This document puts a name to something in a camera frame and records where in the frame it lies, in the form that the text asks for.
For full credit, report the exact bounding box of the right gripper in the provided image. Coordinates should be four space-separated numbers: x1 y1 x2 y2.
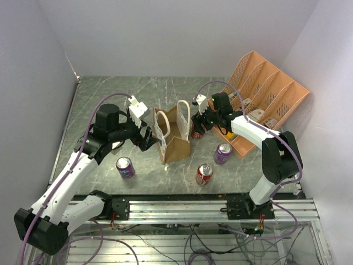
191 103 221 135

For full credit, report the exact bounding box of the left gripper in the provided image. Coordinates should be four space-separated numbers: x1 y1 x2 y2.
109 114 158 151

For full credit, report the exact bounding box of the red Coca-Cola can back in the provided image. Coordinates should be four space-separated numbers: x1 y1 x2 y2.
191 124 204 140

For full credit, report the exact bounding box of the red coca-cola can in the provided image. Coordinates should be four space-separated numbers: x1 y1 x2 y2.
191 124 204 140
195 163 213 186

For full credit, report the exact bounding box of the brown canvas tote bag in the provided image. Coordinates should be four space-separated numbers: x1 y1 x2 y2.
153 100 191 164

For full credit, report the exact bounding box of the purple fanta can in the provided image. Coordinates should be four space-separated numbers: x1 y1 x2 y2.
116 157 135 178
213 143 232 165

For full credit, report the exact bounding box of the red Coca-Cola can front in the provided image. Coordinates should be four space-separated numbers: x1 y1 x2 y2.
195 163 213 186

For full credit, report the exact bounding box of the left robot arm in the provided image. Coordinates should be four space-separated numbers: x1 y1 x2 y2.
14 102 158 255

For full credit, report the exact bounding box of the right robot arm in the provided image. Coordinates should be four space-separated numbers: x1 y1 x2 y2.
191 93 302 219

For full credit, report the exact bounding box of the yellow eraser in organizer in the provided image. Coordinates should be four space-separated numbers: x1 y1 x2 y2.
226 132 237 141

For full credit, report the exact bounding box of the small white cardboard box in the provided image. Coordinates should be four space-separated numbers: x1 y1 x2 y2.
112 141 125 150

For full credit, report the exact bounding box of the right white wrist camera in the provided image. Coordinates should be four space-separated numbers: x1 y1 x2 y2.
192 94 208 115

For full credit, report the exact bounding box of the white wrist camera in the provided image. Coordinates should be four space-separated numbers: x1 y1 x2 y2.
192 94 208 115
128 96 149 128

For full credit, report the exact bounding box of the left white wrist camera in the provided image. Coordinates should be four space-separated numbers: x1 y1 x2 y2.
128 96 149 128

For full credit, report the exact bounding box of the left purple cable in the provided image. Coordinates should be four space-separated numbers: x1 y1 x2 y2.
18 92 133 265

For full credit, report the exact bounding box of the purple cable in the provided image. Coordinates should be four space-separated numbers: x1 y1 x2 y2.
18 92 133 265
192 80 304 241

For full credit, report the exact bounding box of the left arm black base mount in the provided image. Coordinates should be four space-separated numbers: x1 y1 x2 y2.
106 196 130 221

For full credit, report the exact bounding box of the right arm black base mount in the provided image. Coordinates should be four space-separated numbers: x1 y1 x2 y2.
220 199 275 220

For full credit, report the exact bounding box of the aluminium mounting rail frame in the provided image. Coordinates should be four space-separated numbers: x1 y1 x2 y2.
16 193 334 265

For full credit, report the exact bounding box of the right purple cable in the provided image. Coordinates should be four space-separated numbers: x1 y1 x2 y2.
192 80 304 241

